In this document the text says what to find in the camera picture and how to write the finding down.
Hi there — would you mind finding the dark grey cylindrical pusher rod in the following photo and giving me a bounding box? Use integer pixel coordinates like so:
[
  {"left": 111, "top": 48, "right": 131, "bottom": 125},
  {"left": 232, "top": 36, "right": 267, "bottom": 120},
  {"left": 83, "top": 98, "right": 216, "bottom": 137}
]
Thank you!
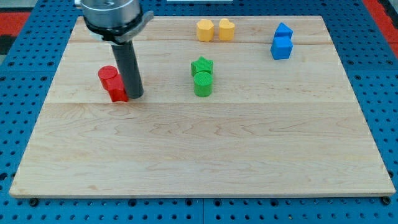
[{"left": 112, "top": 40, "right": 144, "bottom": 99}]

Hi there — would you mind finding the light wooden board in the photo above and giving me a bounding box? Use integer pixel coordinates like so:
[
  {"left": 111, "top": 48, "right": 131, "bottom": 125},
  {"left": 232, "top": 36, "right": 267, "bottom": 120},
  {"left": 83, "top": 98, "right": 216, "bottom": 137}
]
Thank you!
[{"left": 9, "top": 16, "right": 396, "bottom": 198}]

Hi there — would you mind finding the blue cube block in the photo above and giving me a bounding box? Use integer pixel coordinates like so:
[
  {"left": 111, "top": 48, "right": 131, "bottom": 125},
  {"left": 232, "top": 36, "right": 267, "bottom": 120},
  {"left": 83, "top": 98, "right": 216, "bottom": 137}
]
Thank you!
[{"left": 271, "top": 36, "right": 293, "bottom": 60}]

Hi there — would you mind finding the blue triangle block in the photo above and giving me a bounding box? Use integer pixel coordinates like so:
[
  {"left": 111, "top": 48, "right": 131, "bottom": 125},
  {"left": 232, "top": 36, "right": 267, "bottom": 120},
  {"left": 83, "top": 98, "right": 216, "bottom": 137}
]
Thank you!
[{"left": 274, "top": 22, "right": 294, "bottom": 39}]

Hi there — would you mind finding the red cylinder block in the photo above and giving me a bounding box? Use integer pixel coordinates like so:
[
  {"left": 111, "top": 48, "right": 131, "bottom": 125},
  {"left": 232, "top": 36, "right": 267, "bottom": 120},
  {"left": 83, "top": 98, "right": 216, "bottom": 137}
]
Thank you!
[{"left": 98, "top": 65, "right": 118, "bottom": 90}]

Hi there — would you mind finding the red star block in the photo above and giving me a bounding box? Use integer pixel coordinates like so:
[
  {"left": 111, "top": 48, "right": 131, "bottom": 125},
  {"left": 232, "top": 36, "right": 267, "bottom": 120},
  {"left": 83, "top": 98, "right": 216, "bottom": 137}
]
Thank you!
[{"left": 107, "top": 75, "right": 129, "bottom": 102}]

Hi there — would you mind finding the green star block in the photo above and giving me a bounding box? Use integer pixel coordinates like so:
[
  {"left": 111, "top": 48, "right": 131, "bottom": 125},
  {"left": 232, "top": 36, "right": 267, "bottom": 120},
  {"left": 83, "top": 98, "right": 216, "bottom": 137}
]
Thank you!
[{"left": 190, "top": 56, "right": 214, "bottom": 77}]

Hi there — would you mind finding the green cylinder block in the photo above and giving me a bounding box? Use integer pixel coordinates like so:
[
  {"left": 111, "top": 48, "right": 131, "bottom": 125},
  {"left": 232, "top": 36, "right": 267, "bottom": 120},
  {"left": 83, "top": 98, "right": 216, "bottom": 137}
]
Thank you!
[{"left": 193, "top": 72, "right": 213, "bottom": 97}]

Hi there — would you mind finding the yellow hexagon block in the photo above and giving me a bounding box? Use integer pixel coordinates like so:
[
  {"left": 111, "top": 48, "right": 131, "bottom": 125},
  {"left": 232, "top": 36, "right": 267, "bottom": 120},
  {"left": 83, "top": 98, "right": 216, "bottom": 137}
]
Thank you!
[{"left": 197, "top": 19, "right": 215, "bottom": 42}]

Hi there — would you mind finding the yellow heart block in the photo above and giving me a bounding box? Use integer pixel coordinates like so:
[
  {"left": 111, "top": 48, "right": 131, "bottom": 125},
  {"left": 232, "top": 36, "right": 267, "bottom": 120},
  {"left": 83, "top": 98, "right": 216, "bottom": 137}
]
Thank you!
[{"left": 219, "top": 18, "right": 235, "bottom": 41}]

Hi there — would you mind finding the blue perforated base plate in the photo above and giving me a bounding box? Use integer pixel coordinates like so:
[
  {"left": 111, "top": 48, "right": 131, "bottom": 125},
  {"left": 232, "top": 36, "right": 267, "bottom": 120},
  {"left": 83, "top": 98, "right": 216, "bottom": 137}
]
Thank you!
[{"left": 1, "top": 0, "right": 397, "bottom": 223}]

